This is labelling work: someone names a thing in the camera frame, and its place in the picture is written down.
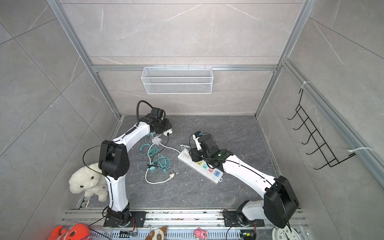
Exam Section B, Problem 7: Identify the white charger with black cable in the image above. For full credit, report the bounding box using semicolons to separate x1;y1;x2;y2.
147;130;172;172

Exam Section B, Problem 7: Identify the white multicolour power strip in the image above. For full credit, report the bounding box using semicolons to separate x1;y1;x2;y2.
167;147;224;184

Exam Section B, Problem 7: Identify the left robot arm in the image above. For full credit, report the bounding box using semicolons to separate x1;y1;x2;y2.
99;100;172;225

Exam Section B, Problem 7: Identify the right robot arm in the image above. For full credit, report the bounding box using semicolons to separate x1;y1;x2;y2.
189;132;300;229

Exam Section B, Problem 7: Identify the flat white charger adapter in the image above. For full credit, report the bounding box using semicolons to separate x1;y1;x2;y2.
151;136;163;143

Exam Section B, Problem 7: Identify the pink plush toy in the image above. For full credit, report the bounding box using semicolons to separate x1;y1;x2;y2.
194;228;208;240

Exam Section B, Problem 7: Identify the white plush dog toy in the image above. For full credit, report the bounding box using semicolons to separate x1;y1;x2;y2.
69;163;109;202

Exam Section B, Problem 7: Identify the brown white plush puppy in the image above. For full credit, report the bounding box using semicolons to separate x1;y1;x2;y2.
145;226;168;240

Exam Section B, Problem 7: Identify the white analog clock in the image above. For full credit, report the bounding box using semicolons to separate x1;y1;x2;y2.
272;226;302;240

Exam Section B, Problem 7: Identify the red plush toy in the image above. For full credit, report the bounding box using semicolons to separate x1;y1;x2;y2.
48;223;91;240

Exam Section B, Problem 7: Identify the teal cable bundle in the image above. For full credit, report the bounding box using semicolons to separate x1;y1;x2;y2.
136;131;172;173

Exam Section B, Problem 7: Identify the white wire mesh basket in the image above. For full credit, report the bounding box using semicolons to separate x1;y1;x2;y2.
141;67;214;95

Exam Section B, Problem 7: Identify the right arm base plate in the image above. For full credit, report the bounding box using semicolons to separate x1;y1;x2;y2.
222;210;265;227

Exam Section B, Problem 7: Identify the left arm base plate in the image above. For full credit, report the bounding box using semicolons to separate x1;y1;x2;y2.
103;211;147;228

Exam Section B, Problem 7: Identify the black wire hook rack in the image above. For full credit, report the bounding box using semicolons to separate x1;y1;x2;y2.
287;89;356;171

